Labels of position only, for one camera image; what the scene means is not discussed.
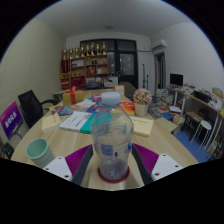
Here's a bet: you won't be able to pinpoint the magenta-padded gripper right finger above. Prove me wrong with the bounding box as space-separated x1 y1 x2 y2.
130 143 184 186

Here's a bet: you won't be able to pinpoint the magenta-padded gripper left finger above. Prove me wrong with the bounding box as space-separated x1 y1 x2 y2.
43 143 95 186

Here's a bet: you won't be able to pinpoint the clear plastic water bottle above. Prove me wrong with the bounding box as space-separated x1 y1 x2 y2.
90 91 135 183

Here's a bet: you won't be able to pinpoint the beige book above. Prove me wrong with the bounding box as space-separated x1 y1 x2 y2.
128 115 154 138
41 113 62 133

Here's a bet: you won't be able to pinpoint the teal book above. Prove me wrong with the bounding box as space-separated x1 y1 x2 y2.
79 113 98 134

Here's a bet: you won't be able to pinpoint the pale green cup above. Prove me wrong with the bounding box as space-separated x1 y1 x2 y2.
25 137 56 169

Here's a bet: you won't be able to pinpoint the white book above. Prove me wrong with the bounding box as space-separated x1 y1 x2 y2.
59 111 93 132

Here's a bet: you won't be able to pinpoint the colourful blue book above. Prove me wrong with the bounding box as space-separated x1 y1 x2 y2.
51 105 76 116
85 103 103 114

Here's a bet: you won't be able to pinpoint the red orange book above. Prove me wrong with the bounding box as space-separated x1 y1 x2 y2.
119 101 136 115

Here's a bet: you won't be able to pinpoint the pink flowers in white pot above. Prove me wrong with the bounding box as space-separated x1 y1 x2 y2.
133 88 153 117

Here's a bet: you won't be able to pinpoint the yellow gift box red ribbon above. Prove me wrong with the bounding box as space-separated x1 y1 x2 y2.
62 86 85 106

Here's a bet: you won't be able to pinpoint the white round stool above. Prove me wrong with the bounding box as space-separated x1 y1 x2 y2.
189 119 213 149

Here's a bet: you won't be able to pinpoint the black office chair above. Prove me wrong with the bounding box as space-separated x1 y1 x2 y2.
17 89 59 129

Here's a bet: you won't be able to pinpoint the black bag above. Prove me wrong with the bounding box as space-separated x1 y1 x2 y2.
0 137 15 160

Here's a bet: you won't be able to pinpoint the grey chair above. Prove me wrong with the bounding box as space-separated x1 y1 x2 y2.
118 81 138 98

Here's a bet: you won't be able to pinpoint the small orange box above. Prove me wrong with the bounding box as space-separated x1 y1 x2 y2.
113 84 125 101

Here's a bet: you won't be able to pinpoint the wooden side desk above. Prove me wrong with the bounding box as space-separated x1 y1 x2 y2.
166 84 224 158

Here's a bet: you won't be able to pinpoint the purple sign board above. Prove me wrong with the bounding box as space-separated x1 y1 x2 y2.
0 101 24 140

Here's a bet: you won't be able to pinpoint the black stand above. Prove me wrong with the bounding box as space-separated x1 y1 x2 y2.
142 63 150 90

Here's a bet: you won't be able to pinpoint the black computer monitor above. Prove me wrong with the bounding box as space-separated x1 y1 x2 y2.
169 73 184 88

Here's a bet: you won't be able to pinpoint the wooden shelf unit with trophies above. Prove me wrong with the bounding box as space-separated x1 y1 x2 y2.
59 41 109 90

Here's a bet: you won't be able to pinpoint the dark glass door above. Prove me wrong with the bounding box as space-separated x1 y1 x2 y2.
79 38 139 89

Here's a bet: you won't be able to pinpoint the white wall air conditioner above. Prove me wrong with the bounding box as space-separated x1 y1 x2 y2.
150 38 167 55

